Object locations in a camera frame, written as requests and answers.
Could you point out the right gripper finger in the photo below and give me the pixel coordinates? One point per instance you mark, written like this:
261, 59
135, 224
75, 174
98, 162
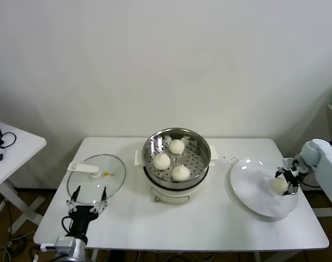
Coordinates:
293, 189
280, 172

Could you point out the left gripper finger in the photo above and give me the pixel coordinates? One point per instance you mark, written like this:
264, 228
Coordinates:
73, 203
101, 203

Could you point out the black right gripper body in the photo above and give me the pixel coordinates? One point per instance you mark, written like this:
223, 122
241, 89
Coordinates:
293, 178

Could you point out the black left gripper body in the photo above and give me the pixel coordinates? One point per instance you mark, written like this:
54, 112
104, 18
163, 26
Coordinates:
81, 218

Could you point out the white steamed baozi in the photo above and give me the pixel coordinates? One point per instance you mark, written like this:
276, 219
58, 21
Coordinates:
280, 185
162, 161
180, 173
177, 146

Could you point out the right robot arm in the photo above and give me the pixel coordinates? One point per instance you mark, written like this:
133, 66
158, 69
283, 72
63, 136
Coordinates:
327, 169

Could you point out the stainless steel steamer basket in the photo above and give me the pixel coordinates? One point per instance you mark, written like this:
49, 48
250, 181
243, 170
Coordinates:
196, 163

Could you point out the white round plate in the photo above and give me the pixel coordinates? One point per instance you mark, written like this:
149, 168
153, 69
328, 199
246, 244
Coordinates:
248, 180

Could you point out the scattered dark crumbs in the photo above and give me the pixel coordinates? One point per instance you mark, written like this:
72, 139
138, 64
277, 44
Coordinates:
231, 159

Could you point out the white electric cooker pot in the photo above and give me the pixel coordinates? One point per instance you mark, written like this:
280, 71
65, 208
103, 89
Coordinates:
171, 196

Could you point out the white folding side table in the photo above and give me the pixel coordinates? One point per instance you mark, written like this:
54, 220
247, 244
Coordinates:
21, 142

